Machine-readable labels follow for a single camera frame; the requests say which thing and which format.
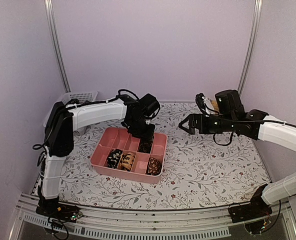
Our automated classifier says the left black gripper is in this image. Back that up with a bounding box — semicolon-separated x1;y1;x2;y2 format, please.
128;116;156;141

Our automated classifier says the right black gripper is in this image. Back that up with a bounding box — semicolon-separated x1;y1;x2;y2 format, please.
179;113;236;135

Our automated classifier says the brown green patterned tie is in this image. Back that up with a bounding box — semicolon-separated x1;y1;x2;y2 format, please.
138;139;153;154

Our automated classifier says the pink divided organizer box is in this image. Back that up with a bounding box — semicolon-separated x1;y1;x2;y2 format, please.
90;127;167;184

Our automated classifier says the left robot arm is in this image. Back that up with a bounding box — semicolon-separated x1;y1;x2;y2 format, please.
32;89;160;220

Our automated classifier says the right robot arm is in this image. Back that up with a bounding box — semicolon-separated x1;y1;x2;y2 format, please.
178;89;296;222

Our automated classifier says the pile of dark ties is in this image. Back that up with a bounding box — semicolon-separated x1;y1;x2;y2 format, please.
66;98;90;105

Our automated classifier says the yellow patterned rolled tie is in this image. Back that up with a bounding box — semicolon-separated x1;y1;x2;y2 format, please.
120;152;135;172

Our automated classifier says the black white rolled tie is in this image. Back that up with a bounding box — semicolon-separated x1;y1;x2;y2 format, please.
106;149;122;169

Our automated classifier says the dark red rolled tie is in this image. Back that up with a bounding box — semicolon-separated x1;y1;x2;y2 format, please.
146;157;162;176

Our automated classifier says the floral patterned table mat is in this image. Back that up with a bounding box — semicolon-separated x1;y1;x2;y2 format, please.
59;102;269;210

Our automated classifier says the white plastic mesh basket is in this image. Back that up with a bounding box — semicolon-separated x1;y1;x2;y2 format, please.
43;90;98;136

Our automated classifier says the front aluminium rail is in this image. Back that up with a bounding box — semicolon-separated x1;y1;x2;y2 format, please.
9;194;296;240

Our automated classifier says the right aluminium frame post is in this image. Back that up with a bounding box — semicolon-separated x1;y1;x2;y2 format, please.
237;0;263;96

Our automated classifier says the aluminium frame post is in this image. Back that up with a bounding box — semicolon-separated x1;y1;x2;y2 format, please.
44;0;71;93
237;0;263;96

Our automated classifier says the left aluminium frame post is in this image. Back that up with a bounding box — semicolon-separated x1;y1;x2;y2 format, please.
44;0;71;93

